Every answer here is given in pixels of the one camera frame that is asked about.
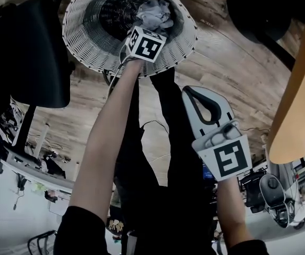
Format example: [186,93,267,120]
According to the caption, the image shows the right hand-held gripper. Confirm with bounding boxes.
[181,85,253,182]

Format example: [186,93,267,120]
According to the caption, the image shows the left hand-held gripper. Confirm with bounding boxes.
[125,26,167,63]

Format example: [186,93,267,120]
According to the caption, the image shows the grey clothes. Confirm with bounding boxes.
[135,0,175,36]

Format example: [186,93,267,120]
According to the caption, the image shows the white woven laundry basket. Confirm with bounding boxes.
[62,0,198,79]

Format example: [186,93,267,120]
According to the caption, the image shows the person's left forearm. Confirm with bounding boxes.
[69,58,144,223]

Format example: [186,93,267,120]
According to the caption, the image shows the person's right forearm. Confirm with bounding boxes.
[216,176,255,249]

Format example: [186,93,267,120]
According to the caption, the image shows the person's black trousers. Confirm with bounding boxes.
[114,67,218,255]

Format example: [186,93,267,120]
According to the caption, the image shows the black phone with screen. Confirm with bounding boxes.
[202,163,214,181]

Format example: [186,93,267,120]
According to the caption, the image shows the round wooden table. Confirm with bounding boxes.
[266,0,305,165]

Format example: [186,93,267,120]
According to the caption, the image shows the white rounded machine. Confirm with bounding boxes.
[258,173,305,230]

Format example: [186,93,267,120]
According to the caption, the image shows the black table base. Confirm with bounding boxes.
[226,0,297,71]

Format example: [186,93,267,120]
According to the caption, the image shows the black mesh office chair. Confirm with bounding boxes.
[0,0,77,155]

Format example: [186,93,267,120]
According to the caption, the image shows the white desk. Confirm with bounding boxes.
[0,142,76,193]

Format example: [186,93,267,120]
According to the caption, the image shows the person's black shirt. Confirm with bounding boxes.
[53,205,272,255]

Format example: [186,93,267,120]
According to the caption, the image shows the black floor cable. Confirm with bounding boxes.
[241,127,270,145]

